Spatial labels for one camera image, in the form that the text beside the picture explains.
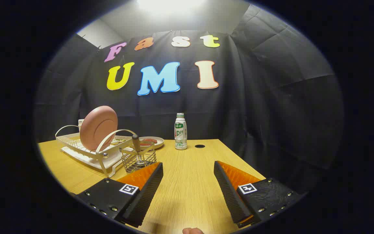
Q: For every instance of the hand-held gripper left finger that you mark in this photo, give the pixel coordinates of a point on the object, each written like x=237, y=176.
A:
x=148, y=195

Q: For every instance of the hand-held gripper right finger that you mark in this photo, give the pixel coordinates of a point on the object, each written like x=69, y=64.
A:
x=229, y=195

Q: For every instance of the white dish rack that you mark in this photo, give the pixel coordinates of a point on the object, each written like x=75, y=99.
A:
x=83, y=157

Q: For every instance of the pink plate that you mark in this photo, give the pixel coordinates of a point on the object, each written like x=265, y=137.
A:
x=97, y=128

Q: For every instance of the beige plate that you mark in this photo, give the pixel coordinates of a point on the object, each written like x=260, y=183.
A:
x=159, y=142

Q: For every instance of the red meat piece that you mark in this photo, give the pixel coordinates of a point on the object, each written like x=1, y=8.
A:
x=151, y=140
x=145, y=143

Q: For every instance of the white drink bottle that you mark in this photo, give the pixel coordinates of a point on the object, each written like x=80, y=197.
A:
x=180, y=133

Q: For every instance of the black backdrop cloth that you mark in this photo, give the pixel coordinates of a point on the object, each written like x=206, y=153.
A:
x=255, y=113

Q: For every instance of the white toaster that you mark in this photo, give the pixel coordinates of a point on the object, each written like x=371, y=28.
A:
x=80, y=123

